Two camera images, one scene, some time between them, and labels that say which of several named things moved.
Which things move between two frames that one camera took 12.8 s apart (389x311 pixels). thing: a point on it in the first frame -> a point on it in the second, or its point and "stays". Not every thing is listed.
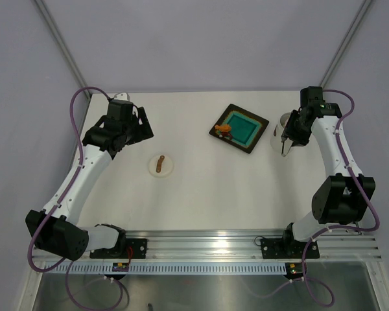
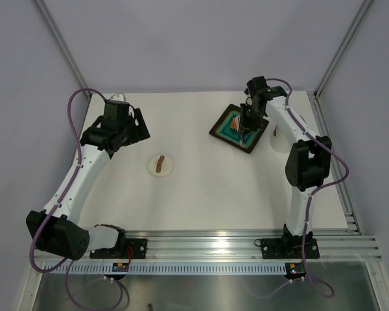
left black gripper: (142, 134) stays
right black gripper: (299, 140) -> (246, 127)
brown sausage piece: (159, 164) stays
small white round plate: (166, 167) stays
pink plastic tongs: (286, 146) -> (236, 123)
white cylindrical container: (276, 140) stays
